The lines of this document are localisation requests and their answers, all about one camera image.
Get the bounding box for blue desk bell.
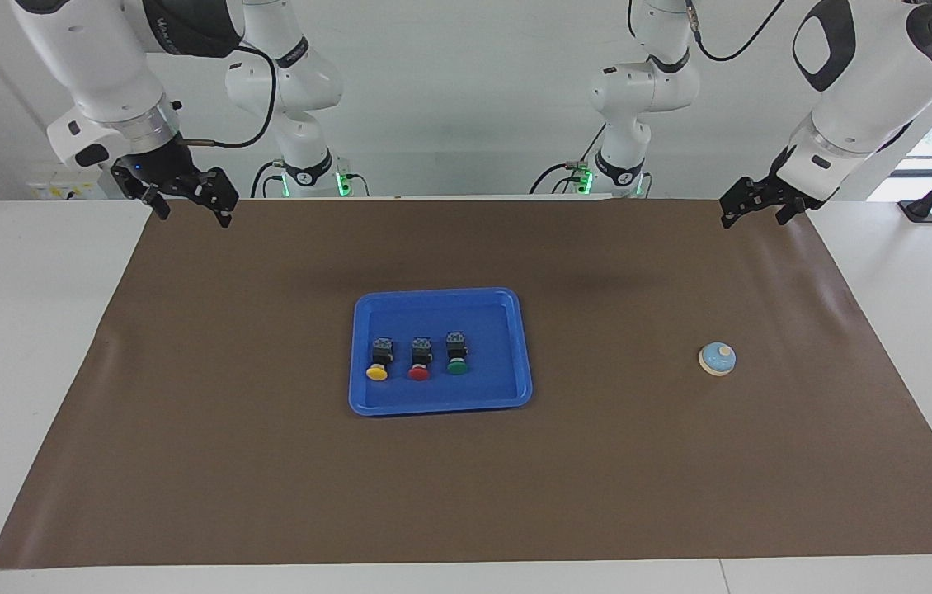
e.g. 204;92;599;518
698;342;737;377

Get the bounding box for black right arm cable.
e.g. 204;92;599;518
177;45;279;149

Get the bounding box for brown table mat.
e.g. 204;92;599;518
0;198;932;570

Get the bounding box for red push button switch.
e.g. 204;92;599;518
407;337;434;382

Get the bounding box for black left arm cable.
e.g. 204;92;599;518
685;0;788;64

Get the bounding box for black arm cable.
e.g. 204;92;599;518
177;45;279;149
685;0;788;64

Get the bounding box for white wall socket box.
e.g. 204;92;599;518
27;161;116;201

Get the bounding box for green push button switch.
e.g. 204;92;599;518
445;332;471;377

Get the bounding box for blue plastic tray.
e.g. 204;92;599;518
348;287;534;417

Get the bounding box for yellow push button switch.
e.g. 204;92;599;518
365;337;396;382

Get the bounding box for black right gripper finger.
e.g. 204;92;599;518
207;168;239;229
139;185;173;220

